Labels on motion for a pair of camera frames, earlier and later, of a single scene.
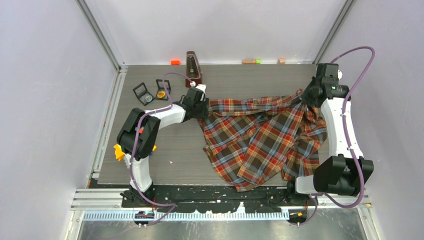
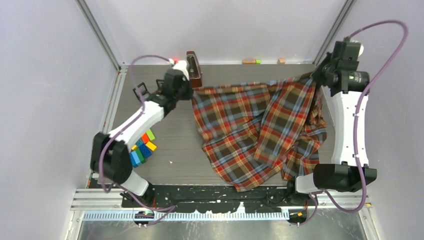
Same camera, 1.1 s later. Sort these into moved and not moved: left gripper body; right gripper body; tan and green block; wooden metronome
Moved: left gripper body; right gripper body
Not moved: wooden metronome; tan and green block
